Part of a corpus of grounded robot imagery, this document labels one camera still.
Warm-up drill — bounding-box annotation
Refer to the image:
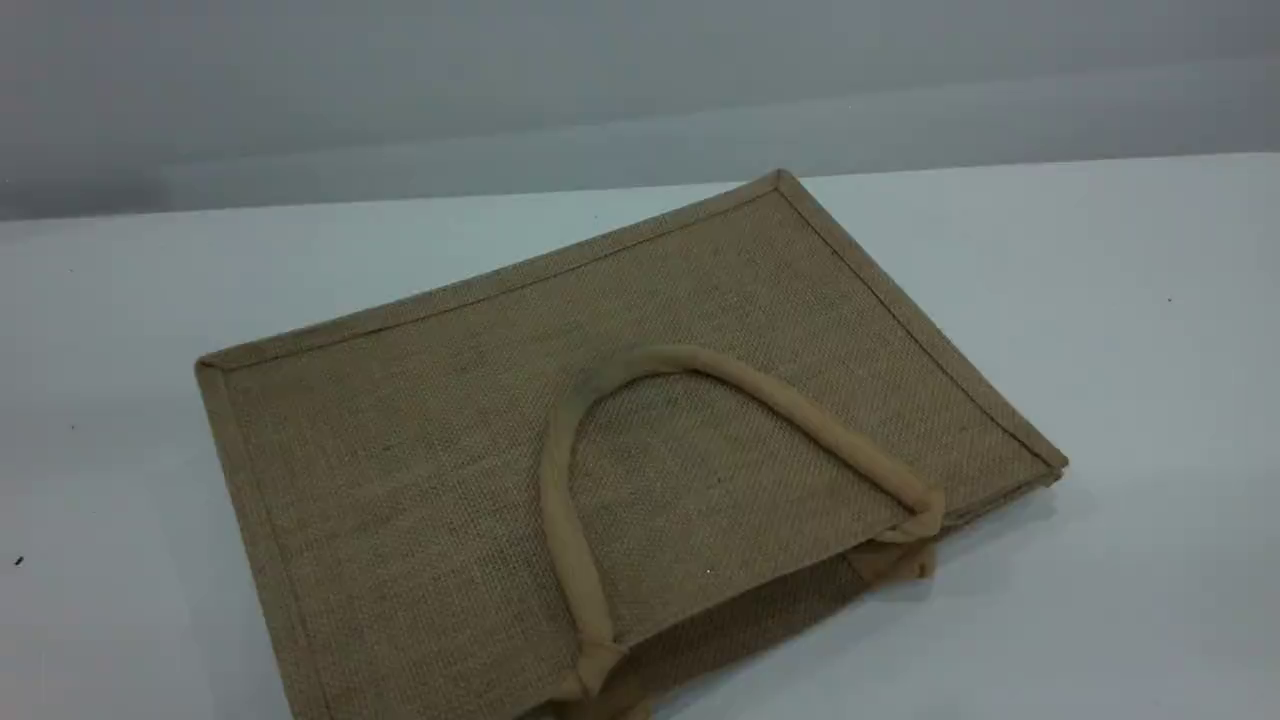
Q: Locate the brown jute bag with handle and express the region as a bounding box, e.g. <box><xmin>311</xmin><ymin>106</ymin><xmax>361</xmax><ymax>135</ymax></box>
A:
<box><xmin>195</xmin><ymin>168</ymin><xmax>1069</xmax><ymax>720</ymax></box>

